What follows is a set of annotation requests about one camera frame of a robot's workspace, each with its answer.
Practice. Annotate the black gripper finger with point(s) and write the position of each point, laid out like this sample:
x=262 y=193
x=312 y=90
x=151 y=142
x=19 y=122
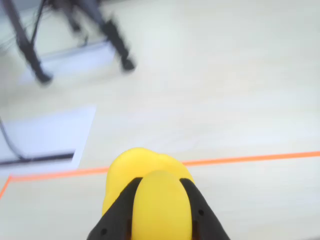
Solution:
x=117 y=215
x=202 y=217

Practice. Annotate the yellow rubber duck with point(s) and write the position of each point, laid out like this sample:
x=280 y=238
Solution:
x=160 y=200

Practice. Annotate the orange tape border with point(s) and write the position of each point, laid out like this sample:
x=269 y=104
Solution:
x=250 y=158

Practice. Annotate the white paper with black stripe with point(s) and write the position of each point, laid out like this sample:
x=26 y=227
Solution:
x=50 y=130

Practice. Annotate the black stand leg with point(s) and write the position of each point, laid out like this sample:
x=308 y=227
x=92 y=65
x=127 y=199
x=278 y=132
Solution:
x=117 y=40
x=27 y=47

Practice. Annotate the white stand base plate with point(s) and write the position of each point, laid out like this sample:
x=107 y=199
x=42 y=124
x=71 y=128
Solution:
x=75 y=58

